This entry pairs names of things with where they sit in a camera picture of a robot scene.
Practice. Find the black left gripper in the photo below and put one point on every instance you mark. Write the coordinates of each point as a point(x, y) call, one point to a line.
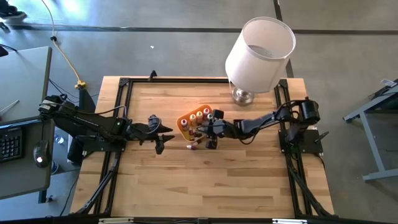
point(141, 132)

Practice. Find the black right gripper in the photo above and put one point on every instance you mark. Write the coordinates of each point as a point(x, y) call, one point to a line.
point(222, 129)

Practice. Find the yellow plastic bin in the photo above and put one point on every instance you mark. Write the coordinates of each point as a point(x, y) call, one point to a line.
point(179, 126)

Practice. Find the large orange food coloring bottle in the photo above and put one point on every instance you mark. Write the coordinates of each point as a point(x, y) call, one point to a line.
point(199, 115)

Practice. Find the large yellow food coloring bottle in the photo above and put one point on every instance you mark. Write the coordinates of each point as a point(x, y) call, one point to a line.
point(192, 118)

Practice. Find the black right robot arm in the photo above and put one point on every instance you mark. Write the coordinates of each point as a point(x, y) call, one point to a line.
point(308, 112)

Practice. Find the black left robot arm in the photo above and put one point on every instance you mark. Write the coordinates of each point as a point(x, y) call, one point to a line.
point(93, 121)

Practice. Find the black clamp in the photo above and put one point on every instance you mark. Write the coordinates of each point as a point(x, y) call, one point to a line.
point(152, 75)

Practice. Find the white table lamp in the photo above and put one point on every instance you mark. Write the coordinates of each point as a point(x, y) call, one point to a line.
point(258, 62)

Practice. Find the silver aluminium extrusion bar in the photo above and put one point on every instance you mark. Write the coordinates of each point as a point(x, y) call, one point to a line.
point(289, 221)
point(115, 221)

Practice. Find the clear bottle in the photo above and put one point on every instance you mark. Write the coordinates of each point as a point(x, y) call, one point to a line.
point(59, 139)

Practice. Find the black computer mouse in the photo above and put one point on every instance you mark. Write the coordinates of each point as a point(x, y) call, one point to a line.
point(41, 152)

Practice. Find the grey desk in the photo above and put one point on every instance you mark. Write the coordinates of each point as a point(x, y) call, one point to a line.
point(28, 180)
point(25, 81)

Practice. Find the black keyboard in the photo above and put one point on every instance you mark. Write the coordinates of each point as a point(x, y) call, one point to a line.
point(11, 144)

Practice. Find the grey pen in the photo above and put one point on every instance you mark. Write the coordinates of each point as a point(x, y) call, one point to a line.
point(9, 106)

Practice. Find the grey metal table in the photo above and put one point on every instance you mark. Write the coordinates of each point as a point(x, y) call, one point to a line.
point(388, 96)

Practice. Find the white paper slip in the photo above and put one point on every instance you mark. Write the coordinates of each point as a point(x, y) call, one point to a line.
point(388, 82)

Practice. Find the person's shoe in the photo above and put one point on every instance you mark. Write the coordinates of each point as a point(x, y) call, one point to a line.
point(12, 12)

